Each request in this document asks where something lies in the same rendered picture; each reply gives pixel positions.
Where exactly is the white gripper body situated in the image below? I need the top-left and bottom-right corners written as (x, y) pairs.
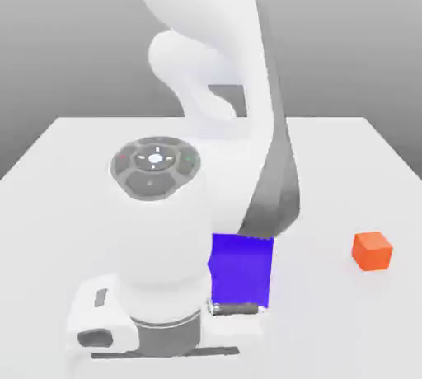
top-left (67, 313), bottom-right (267, 379)

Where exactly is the small red cube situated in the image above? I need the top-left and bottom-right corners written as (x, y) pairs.
top-left (351, 230), bottom-right (394, 273)

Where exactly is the large blue box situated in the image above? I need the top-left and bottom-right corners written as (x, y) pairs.
top-left (206, 232), bottom-right (275, 310)

